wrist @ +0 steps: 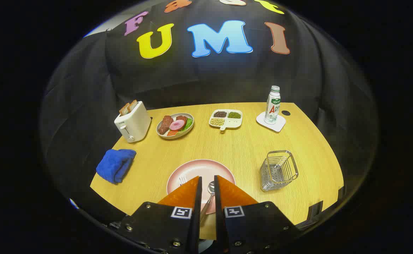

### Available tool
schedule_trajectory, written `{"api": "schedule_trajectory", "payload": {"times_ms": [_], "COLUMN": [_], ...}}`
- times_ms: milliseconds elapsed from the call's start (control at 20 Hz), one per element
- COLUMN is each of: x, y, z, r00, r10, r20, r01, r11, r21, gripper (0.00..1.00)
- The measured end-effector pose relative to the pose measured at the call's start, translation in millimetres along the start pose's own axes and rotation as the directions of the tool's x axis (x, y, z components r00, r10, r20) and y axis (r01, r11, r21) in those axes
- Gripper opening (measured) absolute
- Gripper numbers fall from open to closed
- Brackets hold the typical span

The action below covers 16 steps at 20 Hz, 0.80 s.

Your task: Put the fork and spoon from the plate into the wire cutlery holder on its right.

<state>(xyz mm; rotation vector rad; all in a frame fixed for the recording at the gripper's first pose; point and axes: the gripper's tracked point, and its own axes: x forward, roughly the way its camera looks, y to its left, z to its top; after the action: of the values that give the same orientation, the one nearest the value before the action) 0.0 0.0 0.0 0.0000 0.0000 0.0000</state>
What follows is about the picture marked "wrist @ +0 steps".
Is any black backdrop cloth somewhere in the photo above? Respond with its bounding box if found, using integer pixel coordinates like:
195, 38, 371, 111
39, 0, 379, 226

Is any metal spoon wooden handle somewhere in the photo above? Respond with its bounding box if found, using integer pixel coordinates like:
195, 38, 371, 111
200, 181, 216, 224

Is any white square coaster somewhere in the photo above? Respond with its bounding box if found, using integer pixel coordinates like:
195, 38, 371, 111
256, 111, 286, 133

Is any white toaster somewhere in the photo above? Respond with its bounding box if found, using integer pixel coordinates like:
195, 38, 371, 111
114, 101, 152, 143

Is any pink round plate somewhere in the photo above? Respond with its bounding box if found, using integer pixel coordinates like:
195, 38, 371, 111
166, 159, 236, 215

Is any long brown meat piece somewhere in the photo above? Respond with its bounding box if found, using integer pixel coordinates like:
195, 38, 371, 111
158, 115, 174, 135

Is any white divided tray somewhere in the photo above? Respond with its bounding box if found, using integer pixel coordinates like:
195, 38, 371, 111
208, 109, 243, 131

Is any white drink bottle green label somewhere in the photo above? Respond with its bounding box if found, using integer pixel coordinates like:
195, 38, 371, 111
264, 86, 281, 124

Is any blue folded cloth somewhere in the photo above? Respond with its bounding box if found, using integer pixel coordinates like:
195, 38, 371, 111
96, 149, 136, 184

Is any metal wire basket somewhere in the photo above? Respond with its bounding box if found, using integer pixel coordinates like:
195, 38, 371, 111
260, 150, 299, 192

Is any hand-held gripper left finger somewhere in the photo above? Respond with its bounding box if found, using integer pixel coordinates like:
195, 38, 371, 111
116, 176, 202, 254

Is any white oval food plate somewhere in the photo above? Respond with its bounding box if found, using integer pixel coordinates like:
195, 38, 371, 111
156, 113, 195, 140

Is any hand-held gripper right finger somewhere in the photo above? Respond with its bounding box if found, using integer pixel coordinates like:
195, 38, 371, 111
213, 175, 301, 254

